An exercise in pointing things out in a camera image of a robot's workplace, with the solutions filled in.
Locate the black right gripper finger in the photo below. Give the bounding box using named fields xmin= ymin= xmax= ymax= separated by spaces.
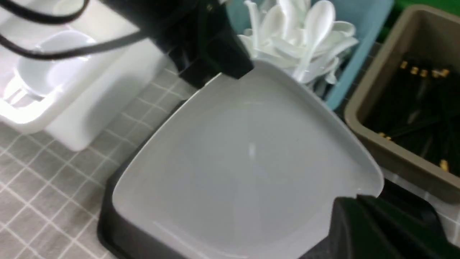
xmin=302 ymin=196 xmax=460 ymax=259

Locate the teal plastic bin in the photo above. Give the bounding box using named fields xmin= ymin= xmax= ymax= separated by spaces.
xmin=225 ymin=0 xmax=394 ymax=110

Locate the white bowls stack in bin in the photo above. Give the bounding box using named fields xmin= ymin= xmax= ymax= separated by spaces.
xmin=1 ymin=29 xmax=97 ymax=106

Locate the brown plastic bin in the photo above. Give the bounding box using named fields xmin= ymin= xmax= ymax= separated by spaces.
xmin=345 ymin=4 xmax=460 ymax=204

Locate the pile of white spoons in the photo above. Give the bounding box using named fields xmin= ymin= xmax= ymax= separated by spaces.
xmin=239 ymin=0 xmax=360 ymax=89

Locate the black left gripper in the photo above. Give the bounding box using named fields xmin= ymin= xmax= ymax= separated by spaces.
xmin=151 ymin=0 xmax=254 ymax=90

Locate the large white plastic bin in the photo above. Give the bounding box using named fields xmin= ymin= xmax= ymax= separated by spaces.
xmin=0 ymin=0 xmax=168 ymax=151

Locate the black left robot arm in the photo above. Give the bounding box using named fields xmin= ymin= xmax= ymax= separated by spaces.
xmin=103 ymin=0 xmax=254 ymax=89

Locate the pile of black chopsticks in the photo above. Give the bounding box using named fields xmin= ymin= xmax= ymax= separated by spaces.
xmin=364 ymin=53 xmax=459 ymax=176

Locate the large white square plate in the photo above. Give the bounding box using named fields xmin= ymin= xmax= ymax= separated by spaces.
xmin=112 ymin=60 xmax=384 ymax=259

